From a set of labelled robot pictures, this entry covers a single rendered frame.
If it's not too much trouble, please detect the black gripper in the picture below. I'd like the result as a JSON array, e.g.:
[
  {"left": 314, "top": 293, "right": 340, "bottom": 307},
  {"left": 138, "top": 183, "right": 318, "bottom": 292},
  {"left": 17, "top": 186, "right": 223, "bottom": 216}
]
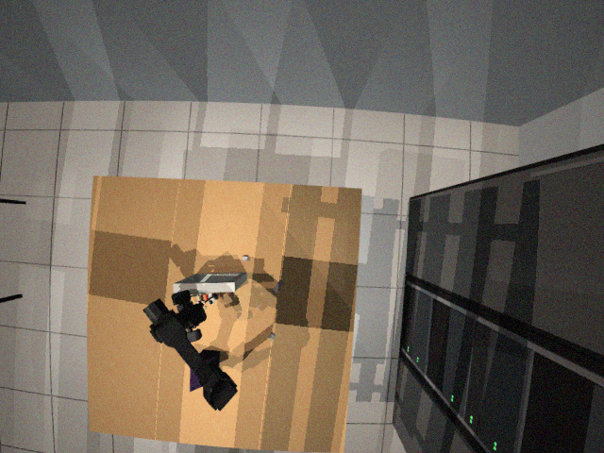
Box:
[{"left": 171, "top": 290, "right": 202, "bottom": 343}]

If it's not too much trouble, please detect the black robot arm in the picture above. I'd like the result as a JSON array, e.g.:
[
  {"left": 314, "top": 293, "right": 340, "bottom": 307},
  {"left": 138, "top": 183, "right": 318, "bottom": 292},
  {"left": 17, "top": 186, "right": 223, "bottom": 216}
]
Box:
[{"left": 143, "top": 299, "right": 238, "bottom": 411}]

